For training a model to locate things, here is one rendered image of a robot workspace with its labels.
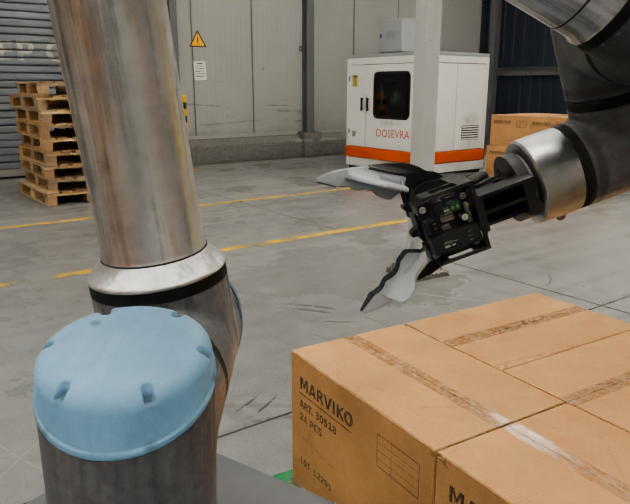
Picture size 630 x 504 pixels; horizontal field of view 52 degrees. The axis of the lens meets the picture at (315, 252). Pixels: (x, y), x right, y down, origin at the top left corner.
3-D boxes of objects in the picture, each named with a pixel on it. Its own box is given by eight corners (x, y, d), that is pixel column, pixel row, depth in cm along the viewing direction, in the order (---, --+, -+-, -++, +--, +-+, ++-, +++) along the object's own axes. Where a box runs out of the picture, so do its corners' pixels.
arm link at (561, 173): (532, 125, 70) (552, 207, 72) (490, 140, 70) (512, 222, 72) (574, 130, 61) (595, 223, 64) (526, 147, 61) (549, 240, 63)
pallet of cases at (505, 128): (614, 190, 802) (622, 115, 779) (565, 198, 744) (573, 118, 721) (531, 179, 897) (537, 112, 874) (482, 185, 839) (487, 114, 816)
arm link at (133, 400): (18, 571, 53) (-9, 383, 47) (87, 444, 69) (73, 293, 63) (204, 576, 53) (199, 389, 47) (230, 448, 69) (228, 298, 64)
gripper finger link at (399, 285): (368, 325, 65) (422, 250, 63) (357, 306, 70) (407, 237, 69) (392, 340, 65) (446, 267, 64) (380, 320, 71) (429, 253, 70)
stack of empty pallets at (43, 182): (143, 197, 750) (135, 81, 718) (44, 207, 688) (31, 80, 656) (107, 184, 852) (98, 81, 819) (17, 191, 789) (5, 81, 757)
